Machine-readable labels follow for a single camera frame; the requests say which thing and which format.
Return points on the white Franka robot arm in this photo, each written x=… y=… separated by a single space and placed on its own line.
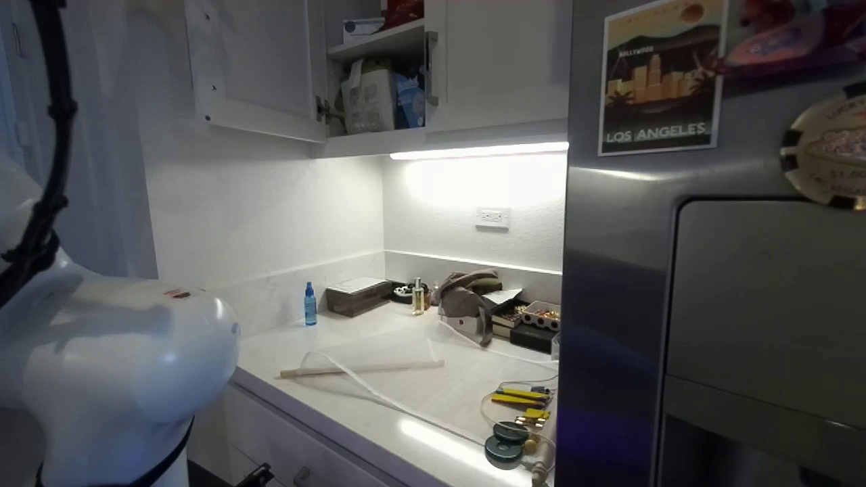
x=108 y=380

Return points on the under-cabinet light strip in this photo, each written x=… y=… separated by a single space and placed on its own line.
x=476 y=149

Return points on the silver cabinet door hinge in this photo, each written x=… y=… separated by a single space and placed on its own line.
x=324 y=108

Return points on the white base cabinet drawer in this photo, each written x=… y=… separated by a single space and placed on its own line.
x=272 y=442

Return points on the brown crumpled cloth pile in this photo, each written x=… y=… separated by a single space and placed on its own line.
x=469 y=281

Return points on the small amber bottle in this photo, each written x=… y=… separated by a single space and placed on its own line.
x=418 y=299

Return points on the grey crumpled bag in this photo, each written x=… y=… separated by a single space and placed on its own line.
x=464 y=314

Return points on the black box with holes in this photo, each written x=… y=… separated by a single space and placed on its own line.
x=535 y=329

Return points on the blue plastic bottle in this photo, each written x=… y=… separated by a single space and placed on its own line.
x=309 y=310

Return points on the rolled white paper tube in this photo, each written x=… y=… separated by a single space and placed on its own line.
x=361 y=369

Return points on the blue packet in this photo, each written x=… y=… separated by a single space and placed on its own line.
x=410 y=101

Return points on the small yellow object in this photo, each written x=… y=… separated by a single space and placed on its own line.
x=533 y=415

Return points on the stainless steel refrigerator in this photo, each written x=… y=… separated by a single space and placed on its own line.
x=622 y=314

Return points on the dark tape roll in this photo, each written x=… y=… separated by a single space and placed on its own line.
x=510 y=431
x=502 y=453

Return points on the small white box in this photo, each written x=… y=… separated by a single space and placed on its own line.
x=361 y=31

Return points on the Los Angeles poster magnet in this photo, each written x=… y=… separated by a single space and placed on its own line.
x=661 y=81

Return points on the refrigerator dispenser panel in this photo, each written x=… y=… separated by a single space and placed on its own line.
x=767 y=314

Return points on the red pink fridge magnet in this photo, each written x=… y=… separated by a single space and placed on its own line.
x=788 y=45

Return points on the round poker chip magnet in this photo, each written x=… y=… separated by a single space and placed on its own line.
x=834 y=149

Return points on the white wall outlet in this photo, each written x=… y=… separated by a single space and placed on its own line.
x=492 y=218

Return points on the white wall cabinet frame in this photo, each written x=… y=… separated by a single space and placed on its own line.
x=378 y=145

